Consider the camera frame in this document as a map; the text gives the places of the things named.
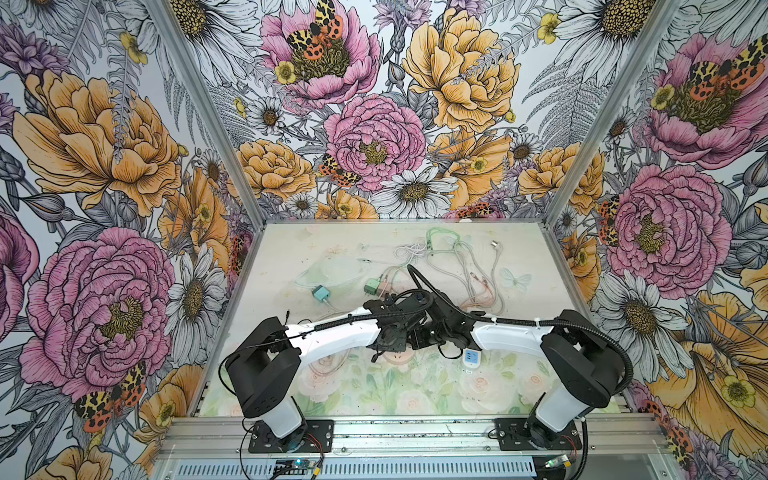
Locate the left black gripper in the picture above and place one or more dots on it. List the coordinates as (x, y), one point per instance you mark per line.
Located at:
(400, 344)

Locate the pink charger adapter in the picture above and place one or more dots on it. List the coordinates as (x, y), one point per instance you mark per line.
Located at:
(385, 289)

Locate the green charger adapter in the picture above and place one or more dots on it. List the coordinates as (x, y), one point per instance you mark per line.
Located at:
(372, 286)

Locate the teal charger with white cable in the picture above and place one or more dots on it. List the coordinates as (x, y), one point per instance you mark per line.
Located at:
(321, 293)

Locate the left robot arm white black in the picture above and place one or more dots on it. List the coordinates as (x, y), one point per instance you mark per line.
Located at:
(262, 368)

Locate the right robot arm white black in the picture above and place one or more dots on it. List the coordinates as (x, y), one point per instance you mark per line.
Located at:
(590, 366)

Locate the white blue power strip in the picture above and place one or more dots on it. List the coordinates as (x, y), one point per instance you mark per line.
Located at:
(471, 359)

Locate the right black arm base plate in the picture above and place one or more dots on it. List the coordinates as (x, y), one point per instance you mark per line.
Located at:
(530, 435)

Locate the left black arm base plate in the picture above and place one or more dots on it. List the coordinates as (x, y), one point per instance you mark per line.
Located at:
(314, 436)

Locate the aluminium front rail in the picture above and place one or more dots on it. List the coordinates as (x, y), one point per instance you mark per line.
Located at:
(408, 436)

